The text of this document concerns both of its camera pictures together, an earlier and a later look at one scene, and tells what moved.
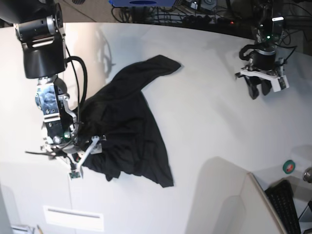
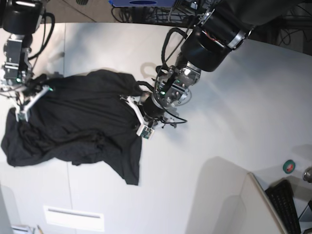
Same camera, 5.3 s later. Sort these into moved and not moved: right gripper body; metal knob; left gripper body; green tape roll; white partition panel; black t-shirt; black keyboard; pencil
Moved: left gripper body; right gripper body; black t-shirt
Not moved: pencil; black keyboard; metal knob; white partition panel; green tape roll
